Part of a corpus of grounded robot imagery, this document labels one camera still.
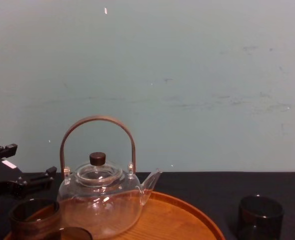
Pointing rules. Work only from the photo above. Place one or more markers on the smoked brown glass cup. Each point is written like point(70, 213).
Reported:
point(70, 233)
point(261, 220)
point(33, 217)

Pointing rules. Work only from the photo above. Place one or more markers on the round brown wooden tray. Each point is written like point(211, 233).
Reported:
point(172, 217)

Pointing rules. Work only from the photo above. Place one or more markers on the black table cloth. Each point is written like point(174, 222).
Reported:
point(207, 185)

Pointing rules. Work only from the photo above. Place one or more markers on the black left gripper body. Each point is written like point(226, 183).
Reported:
point(1, 173)

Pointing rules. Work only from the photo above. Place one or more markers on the glass teapot lid dark knob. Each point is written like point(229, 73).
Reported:
point(97, 172)

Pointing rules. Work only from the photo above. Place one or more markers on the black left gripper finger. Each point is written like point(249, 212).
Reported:
point(38, 180)
point(5, 150)

